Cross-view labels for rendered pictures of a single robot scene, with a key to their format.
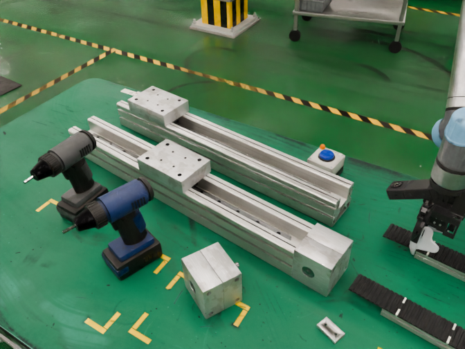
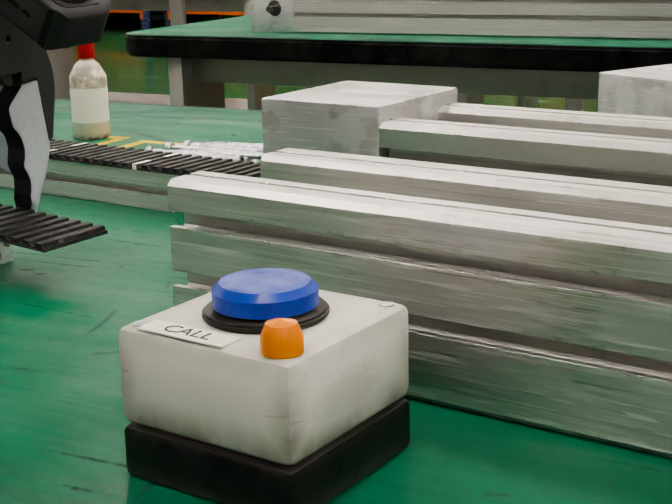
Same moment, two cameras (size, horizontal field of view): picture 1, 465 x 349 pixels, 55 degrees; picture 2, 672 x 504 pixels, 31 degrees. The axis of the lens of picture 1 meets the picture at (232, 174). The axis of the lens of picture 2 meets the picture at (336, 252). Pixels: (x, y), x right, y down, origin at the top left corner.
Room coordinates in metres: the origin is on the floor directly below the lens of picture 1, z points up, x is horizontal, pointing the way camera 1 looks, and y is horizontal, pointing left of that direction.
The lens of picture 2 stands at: (1.41, -0.27, 0.98)
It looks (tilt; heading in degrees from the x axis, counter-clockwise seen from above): 15 degrees down; 175
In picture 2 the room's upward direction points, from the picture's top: 1 degrees counter-clockwise
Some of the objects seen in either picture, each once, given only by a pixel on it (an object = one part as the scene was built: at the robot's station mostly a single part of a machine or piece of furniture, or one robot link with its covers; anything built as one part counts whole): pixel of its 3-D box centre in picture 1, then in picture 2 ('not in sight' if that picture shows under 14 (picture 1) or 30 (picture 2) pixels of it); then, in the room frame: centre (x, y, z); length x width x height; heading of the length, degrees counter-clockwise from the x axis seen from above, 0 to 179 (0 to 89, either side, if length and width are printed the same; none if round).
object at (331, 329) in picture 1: (330, 329); not in sight; (0.48, -0.19, 0.78); 0.05 x 0.03 x 0.01; 37
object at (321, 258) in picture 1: (324, 255); (352, 166); (0.64, -0.20, 0.83); 0.12 x 0.09 x 0.10; 141
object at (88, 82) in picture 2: not in sight; (87, 78); (0.19, -0.42, 0.84); 0.04 x 0.04 x 0.12
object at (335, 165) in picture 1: (324, 166); (282, 378); (0.98, -0.26, 0.81); 0.10 x 0.08 x 0.06; 141
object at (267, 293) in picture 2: (326, 156); (265, 303); (0.98, -0.27, 0.84); 0.04 x 0.04 x 0.02
